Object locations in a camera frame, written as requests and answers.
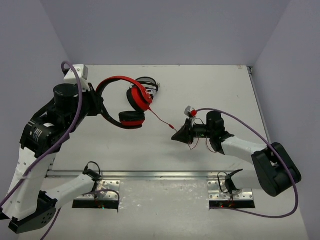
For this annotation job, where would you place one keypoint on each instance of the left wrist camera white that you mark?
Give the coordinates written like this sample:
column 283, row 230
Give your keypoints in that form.
column 81, row 70

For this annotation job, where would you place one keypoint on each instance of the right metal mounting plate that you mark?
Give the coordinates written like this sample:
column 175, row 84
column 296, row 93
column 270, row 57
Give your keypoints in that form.
column 218, row 192

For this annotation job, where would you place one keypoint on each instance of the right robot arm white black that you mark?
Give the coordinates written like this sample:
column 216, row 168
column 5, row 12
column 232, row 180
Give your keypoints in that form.
column 274, row 170

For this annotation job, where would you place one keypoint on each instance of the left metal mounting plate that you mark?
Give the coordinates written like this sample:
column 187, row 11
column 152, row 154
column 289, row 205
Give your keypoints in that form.
column 106, row 190

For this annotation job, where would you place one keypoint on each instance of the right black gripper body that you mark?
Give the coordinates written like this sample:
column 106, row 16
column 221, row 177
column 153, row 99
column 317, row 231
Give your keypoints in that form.
column 201, row 131

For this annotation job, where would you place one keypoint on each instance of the metal mounting plate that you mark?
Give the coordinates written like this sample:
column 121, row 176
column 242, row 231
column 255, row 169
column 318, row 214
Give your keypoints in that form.
column 218, row 192
column 106, row 190

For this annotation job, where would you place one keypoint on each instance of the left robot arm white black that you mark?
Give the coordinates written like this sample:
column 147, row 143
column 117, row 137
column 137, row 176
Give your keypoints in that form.
column 26, row 205

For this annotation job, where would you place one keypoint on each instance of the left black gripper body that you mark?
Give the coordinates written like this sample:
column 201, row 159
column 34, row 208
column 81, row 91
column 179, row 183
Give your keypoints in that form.
column 95, row 101

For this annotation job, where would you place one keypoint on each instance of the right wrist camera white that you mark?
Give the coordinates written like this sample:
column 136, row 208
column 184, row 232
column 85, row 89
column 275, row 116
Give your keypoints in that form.
column 190, row 111

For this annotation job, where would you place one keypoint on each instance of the white black headphones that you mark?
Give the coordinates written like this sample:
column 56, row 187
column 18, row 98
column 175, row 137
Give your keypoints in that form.
column 150, row 84

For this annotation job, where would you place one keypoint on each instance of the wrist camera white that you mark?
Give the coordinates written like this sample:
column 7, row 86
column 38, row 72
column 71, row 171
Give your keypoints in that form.
column 190, row 111
column 81, row 70

